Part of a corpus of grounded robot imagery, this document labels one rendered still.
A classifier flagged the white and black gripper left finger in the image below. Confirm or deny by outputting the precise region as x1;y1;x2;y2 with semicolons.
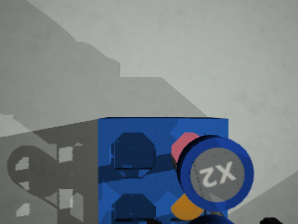
147;219;161;224

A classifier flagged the blue tube rack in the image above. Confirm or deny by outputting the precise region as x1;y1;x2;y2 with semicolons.
98;117;229;224

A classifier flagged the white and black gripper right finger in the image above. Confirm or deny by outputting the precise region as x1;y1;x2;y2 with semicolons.
260;217;283;224

